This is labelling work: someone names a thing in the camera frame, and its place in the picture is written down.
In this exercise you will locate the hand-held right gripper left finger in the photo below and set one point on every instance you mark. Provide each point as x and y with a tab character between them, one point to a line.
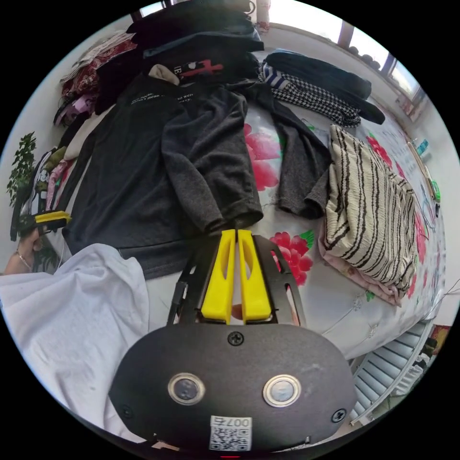
219	287

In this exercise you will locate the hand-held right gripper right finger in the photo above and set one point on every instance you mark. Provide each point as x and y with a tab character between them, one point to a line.
253	291

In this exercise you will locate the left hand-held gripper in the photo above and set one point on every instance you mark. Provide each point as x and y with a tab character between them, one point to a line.
54	226

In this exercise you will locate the dark gray long sleeve shirt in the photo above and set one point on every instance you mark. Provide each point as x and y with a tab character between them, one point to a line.
143	161

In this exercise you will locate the person's left forearm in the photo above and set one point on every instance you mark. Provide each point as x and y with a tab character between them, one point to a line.
16	264

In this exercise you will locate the person's left hand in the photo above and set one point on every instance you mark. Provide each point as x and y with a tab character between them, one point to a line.
30	244

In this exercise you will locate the pile of colourful clothes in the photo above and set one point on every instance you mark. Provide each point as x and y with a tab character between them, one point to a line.
54	172

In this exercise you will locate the green plant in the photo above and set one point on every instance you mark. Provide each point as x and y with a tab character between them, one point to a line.
23	165

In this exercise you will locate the bed with floral sheet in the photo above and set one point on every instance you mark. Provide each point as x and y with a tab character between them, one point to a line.
341	316

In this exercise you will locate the person's body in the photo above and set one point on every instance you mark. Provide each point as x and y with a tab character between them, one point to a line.
72	323

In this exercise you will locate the pile of clothes with stripes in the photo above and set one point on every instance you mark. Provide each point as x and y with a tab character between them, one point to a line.
370	215

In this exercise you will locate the white radiator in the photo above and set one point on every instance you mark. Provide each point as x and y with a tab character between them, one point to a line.
388	363

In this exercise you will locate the folded red floral quilt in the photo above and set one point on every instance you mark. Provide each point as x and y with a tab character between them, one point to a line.
97	64

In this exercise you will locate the pile of clothes with houndstooth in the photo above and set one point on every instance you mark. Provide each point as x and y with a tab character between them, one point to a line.
323	86

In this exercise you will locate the pile of black clothes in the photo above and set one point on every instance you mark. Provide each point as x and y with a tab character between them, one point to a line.
201	39

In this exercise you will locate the window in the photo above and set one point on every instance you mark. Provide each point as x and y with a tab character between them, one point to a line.
312	25

